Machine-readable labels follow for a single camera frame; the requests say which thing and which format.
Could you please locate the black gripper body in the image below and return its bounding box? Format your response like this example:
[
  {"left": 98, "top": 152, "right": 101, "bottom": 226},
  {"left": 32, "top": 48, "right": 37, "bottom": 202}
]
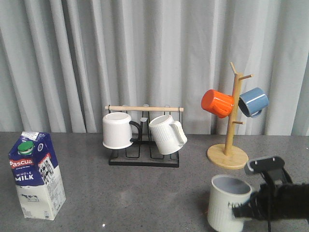
[{"left": 231, "top": 166, "right": 309, "bottom": 222}]

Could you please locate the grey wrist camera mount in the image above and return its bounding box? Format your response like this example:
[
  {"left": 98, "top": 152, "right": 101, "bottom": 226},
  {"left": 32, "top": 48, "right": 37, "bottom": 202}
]
[{"left": 244, "top": 156, "right": 285, "bottom": 175}]

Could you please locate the Pascual whole milk carton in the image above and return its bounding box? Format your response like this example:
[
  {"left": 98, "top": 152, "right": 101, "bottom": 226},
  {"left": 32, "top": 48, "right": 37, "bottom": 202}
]
[{"left": 8, "top": 131, "right": 66, "bottom": 220}]

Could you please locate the black wire mug rack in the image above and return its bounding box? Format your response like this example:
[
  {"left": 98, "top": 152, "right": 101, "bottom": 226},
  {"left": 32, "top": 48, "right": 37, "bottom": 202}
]
[{"left": 105, "top": 104, "right": 184, "bottom": 168}]

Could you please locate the orange enamel mug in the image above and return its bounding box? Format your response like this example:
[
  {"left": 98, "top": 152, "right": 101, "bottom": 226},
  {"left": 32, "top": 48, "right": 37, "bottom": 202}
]
[{"left": 201, "top": 89, "right": 234, "bottom": 118}]

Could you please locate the blue enamel mug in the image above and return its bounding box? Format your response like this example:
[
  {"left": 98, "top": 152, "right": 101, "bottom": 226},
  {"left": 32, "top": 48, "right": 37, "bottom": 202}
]
[{"left": 238, "top": 87, "right": 269, "bottom": 118}]

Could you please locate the white mug black handle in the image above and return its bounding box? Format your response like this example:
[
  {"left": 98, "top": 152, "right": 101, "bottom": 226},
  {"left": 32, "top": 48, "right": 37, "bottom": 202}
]
[{"left": 102, "top": 112, "right": 142, "bottom": 149}]

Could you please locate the wooden mug tree stand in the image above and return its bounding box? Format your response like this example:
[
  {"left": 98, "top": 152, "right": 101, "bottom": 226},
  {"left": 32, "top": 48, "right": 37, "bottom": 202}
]
[{"left": 206, "top": 62, "right": 252, "bottom": 170}]

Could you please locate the white ribbed mug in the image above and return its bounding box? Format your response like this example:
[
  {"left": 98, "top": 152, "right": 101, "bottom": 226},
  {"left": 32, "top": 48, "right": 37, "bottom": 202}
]
[{"left": 149, "top": 115, "right": 187, "bottom": 155}]

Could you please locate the white HOME cup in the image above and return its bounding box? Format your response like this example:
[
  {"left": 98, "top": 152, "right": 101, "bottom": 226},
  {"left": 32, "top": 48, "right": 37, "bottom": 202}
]
[{"left": 207, "top": 174, "right": 253, "bottom": 232}]

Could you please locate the grey curtain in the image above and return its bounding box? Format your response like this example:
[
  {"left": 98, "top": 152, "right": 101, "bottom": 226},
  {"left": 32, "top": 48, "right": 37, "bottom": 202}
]
[{"left": 0, "top": 0, "right": 309, "bottom": 135}]

